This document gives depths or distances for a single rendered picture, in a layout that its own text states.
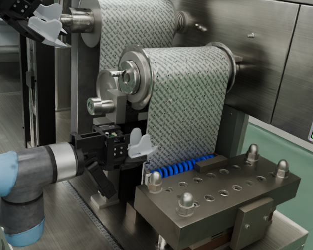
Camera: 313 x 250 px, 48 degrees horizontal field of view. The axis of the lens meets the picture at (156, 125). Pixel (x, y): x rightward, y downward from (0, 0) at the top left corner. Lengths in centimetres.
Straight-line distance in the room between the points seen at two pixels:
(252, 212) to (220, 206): 8
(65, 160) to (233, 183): 40
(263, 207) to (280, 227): 16
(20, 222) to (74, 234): 18
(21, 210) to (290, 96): 65
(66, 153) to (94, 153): 7
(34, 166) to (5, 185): 6
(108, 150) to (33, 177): 15
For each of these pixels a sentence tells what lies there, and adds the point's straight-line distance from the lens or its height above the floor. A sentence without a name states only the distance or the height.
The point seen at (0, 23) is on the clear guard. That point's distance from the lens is 167.
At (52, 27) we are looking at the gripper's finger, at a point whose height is 135.
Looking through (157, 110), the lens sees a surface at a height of 119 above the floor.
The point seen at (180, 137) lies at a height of 111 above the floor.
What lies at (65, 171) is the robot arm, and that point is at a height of 111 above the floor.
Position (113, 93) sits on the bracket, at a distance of 82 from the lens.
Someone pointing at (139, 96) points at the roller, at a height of 122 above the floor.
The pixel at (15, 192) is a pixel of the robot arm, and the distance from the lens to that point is 68.
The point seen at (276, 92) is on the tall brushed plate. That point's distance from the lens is 92.
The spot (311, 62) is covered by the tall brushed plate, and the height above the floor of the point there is 132.
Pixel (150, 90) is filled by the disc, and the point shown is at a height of 124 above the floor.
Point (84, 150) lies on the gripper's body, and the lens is 70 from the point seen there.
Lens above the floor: 147
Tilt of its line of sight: 23 degrees down
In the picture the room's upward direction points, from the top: 6 degrees clockwise
